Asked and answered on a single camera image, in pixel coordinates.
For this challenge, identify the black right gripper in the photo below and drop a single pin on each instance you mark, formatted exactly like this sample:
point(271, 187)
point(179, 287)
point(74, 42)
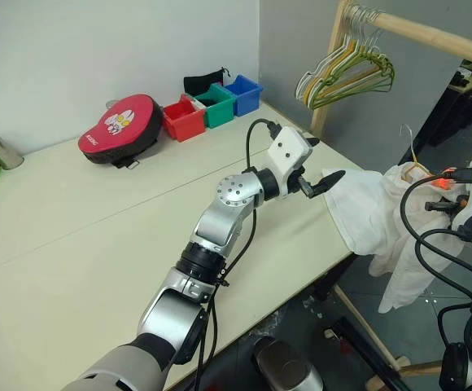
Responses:
point(439, 206)

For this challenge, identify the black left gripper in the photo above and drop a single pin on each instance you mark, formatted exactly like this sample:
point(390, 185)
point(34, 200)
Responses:
point(305, 188)

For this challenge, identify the wooden clothes hanger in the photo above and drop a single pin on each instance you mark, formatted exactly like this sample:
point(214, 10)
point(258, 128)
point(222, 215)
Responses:
point(417, 168)

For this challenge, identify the white cloth garment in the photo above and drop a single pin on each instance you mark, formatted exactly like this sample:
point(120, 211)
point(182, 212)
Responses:
point(370, 216)

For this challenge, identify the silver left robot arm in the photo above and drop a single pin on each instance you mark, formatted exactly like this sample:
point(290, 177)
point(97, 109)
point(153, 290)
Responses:
point(215, 228)

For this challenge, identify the blue plastic bin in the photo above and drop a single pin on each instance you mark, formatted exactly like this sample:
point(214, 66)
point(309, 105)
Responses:
point(246, 95)

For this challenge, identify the green plastic bin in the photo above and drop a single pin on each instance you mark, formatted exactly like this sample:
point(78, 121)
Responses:
point(219, 110)

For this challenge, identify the small white plastic piece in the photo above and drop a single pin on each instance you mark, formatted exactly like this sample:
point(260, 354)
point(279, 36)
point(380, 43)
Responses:
point(198, 104)

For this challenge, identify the red plastic bin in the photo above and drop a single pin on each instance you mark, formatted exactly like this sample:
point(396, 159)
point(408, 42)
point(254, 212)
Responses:
point(183, 122)

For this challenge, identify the wooden clothes rack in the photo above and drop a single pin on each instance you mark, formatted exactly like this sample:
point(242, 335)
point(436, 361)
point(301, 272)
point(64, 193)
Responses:
point(423, 34)

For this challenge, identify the red and black padded case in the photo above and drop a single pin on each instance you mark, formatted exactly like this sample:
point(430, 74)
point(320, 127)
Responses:
point(118, 126)

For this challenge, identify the dark grey rounded cylinder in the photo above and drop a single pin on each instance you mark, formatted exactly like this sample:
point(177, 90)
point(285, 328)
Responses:
point(287, 366)

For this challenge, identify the silver metal can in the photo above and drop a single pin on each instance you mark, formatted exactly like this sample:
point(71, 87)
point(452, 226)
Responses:
point(2, 152)

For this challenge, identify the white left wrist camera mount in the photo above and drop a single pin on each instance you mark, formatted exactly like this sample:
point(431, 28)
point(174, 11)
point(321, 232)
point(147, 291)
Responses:
point(289, 150)

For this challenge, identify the black metal table frame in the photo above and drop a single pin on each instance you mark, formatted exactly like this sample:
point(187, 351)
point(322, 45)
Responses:
point(333, 277)

